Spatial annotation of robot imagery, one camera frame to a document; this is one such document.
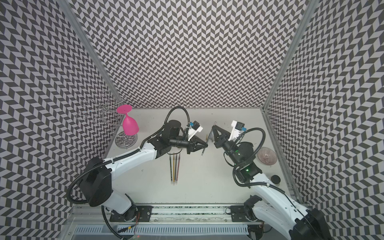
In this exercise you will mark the aluminium corner post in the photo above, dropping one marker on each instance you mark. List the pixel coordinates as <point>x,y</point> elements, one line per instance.
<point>71,17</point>
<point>291,51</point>

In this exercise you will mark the aluminium corner post right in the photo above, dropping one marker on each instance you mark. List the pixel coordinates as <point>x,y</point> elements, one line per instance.
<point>291,51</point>

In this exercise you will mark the wire glass rack stand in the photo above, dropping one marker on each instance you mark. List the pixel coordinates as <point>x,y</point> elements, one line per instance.
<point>103,112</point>

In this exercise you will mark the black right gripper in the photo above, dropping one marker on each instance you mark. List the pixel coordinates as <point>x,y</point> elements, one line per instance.
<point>219,142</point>

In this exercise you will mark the black pencil purple cap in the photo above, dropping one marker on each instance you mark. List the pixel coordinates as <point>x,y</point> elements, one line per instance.
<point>175,168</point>

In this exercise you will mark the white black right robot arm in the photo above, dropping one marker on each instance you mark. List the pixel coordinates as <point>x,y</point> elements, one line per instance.
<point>272,205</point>

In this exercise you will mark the dark blue pencil purple cap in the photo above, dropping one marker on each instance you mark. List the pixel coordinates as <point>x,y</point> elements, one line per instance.
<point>209,137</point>

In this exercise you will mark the clear pink glass dish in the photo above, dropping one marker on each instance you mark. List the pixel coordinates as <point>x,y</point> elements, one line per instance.
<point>267,156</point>

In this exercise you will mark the small jar black lid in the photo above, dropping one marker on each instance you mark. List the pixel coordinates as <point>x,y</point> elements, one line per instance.
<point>276,179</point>

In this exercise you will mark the aluminium corner post left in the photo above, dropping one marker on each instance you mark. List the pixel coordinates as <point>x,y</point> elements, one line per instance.
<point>71,17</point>

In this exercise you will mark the pink plastic wine glass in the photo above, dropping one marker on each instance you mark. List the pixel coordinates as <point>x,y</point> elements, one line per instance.
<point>130,126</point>

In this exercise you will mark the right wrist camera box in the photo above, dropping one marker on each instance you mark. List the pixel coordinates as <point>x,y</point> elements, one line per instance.
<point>237,130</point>

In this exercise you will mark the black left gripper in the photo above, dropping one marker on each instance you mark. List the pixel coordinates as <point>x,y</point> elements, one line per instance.
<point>192,145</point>

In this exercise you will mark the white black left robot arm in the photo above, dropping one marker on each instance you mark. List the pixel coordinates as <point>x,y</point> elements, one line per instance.
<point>94,186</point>

